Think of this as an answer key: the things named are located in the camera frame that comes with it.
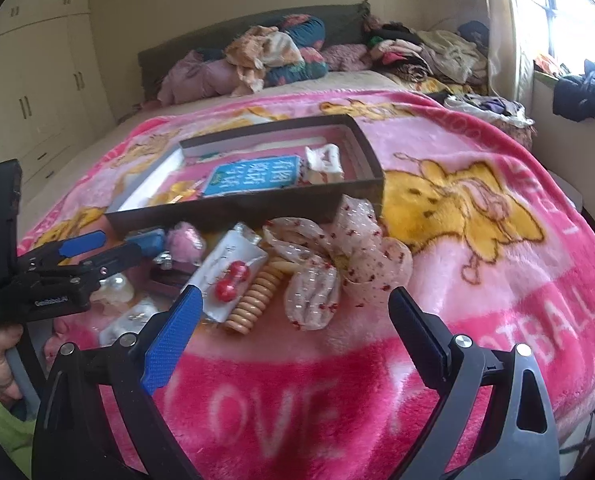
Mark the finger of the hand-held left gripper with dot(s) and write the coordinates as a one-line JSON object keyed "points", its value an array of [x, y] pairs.
{"points": [[122, 257], [80, 244]]}

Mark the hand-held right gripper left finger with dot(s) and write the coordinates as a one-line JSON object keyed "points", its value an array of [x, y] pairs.
{"points": [[177, 340]]}

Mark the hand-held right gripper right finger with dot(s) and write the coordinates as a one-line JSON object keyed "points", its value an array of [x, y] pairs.
{"points": [[417, 330]]}

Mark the pearl hair clip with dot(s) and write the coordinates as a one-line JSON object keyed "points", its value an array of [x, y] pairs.
{"points": [[115, 287]]}

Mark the small blue box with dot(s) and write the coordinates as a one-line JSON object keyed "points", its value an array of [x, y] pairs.
{"points": [[152, 242]]}

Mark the small clear earring packet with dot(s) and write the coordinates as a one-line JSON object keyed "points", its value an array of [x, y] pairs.
{"points": [[132, 317]]}

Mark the sheer dotted bow hair clip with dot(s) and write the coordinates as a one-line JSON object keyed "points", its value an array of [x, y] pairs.
{"points": [[357, 260]]}

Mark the clear red ball earrings packet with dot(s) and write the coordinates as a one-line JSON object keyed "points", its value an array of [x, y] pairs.
{"points": [[232, 252]]}

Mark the dark cardboard box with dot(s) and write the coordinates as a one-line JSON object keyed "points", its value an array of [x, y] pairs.
{"points": [[237, 210]]}

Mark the person's left forearm green sleeve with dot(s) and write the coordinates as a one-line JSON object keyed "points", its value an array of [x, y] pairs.
{"points": [[2, 430]]}

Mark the dark red hair clip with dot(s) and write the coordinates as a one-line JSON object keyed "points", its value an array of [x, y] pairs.
{"points": [[170, 277]]}

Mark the pink printed blanket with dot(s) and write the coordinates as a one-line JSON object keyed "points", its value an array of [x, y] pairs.
{"points": [[477, 310]]}

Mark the pink pompom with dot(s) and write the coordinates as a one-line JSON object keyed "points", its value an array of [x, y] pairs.
{"points": [[187, 240]]}

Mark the pink printed sheet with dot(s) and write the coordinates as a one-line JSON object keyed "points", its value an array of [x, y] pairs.
{"points": [[195, 176]]}

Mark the cream wardrobe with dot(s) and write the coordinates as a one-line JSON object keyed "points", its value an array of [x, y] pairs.
{"points": [[37, 85]]}

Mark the blue printed booklet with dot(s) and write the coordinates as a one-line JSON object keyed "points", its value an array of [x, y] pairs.
{"points": [[257, 175]]}

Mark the white crumpled packet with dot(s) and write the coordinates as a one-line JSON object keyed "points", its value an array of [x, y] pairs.
{"points": [[325, 162]]}

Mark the lilac quilt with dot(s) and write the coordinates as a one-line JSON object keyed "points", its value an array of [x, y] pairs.
{"points": [[197, 77]]}

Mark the pile of clothes on bed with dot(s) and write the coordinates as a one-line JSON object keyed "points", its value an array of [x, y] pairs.
{"points": [[177, 50]]}

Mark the heap of mixed clothes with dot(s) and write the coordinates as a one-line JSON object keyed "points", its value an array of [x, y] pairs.
{"points": [[487, 107]]}

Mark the peach patterned cloth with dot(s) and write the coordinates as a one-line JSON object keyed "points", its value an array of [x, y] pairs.
{"points": [[267, 50]]}

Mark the bed with beige sheet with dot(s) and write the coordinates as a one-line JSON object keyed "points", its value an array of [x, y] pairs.
{"points": [[337, 82]]}

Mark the pile of folded clothes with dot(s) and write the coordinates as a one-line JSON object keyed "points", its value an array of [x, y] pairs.
{"points": [[442, 50]]}

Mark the mauve fuzzy cloth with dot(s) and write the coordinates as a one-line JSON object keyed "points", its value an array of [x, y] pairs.
{"points": [[345, 57]]}

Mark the dark floral quilt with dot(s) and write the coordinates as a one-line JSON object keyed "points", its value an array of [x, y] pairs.
{"points": [[302, 35]]}

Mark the dark jacket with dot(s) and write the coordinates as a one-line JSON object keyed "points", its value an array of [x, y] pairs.
{"points": [[582, 90]]}

